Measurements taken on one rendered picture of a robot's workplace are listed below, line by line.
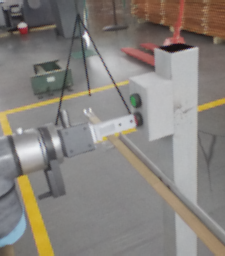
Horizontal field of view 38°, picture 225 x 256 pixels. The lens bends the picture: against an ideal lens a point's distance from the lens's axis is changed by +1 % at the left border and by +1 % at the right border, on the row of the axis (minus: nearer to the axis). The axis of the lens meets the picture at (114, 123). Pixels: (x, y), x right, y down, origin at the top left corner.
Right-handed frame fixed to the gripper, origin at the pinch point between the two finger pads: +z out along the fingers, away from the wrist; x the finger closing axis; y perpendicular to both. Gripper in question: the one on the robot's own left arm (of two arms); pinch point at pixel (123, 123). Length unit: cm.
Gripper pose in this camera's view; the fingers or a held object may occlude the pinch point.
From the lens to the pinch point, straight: 63.3
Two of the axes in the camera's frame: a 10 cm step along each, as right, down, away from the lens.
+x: -3.2, 0.2, 9.5
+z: 9.1, -2.7, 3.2
